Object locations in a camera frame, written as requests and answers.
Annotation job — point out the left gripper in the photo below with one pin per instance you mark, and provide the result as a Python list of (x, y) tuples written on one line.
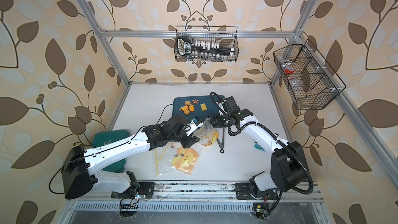
[(189, 140)]

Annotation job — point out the clear duck zip bag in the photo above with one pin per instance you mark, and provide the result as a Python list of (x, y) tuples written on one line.
[(206, 133)]

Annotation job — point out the orange duck zip bag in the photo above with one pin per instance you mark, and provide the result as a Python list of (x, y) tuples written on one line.
[(185, 159)]

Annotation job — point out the right wire basket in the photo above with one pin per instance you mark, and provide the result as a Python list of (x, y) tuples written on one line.
[(315, 83)]

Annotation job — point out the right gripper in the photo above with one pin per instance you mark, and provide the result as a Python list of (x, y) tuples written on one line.
[(216, 119)]

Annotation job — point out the yellow square cookie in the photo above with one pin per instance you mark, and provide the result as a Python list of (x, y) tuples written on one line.
[(203, 107)]

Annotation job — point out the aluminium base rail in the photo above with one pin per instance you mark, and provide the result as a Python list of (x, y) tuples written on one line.
[(205, 191)]

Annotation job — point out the wire basket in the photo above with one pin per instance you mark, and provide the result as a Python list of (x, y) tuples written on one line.
[(315, 83), (226, 35)]

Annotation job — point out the orange cookie cluster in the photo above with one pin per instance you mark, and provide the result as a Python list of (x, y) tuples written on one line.
[(187, 109)]

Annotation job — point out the red item in basket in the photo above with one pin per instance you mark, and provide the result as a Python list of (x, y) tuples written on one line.
[(289, 70)]

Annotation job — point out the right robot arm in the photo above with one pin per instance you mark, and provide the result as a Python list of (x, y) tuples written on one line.
[(288, 167)]

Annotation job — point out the black tongs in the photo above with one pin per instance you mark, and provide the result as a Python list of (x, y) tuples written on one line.
[(221, 141)]

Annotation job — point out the back wire basket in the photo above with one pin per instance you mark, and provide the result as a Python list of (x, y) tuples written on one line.
[(226, 35)]

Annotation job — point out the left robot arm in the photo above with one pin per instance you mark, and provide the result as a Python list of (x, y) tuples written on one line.
[(82, 172)]

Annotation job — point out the clear zip bag yellow strip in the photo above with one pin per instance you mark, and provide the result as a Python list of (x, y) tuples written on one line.
[(162, 159)]

